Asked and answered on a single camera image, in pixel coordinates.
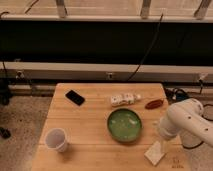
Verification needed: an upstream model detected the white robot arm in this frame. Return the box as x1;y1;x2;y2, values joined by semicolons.
157;98;213;153

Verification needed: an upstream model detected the white sponge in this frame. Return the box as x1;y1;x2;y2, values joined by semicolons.
144;141;166;166

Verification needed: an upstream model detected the red brown oblong object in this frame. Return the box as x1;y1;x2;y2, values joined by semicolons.
145;99;163;109

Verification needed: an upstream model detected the clear plastic cup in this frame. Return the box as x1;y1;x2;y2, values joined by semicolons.
44;128;68;153

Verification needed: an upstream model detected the black floor cable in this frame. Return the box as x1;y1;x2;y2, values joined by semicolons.
164;87;213;122

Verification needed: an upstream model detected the green ceramic bowl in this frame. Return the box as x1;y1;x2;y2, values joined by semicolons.
107;108;142;143

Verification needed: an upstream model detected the black smartphone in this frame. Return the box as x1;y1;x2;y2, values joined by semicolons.
66;90;85;106

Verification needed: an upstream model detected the black object on floor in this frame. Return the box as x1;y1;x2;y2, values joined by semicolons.
0;127;11;139

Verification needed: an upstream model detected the black hanging cable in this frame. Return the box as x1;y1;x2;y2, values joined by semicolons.
126;13;164;83

